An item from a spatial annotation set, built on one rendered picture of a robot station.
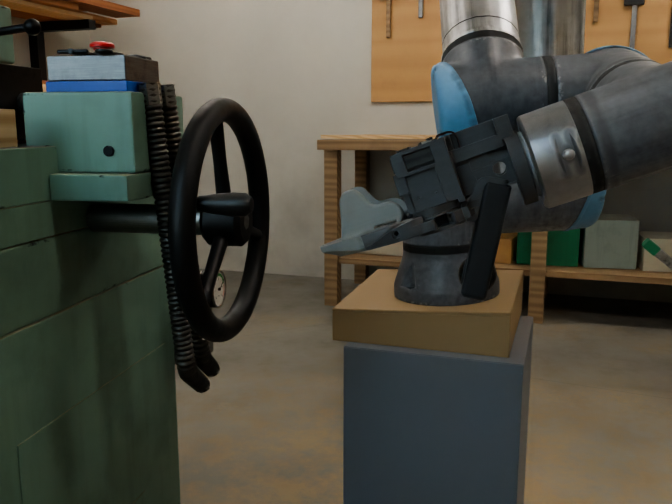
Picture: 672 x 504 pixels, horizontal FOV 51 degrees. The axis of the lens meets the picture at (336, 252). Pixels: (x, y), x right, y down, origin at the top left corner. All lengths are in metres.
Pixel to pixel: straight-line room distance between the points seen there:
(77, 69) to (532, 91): 0.49
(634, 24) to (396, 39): 1.22
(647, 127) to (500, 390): 0.63
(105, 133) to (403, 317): 0.60
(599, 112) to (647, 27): 3.32
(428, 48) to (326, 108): 0.68
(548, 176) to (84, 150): 0.50
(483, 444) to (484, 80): 0.67
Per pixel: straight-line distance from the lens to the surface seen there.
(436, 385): 1.19
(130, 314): 1.02
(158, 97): 0.84
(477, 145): 0.65
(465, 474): 1.24
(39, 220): 0.83
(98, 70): 0.84
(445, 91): 0.74
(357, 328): 1.22
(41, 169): 0.83
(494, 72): 0.75
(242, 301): 0.91
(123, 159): 0.82
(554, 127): 0.64
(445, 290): 1.20
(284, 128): 4.27
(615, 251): 3.55
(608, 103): 0.65
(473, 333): 1.18
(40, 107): 0.87
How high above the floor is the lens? 0.92
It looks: 10 degrees down
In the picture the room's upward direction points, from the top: straight up
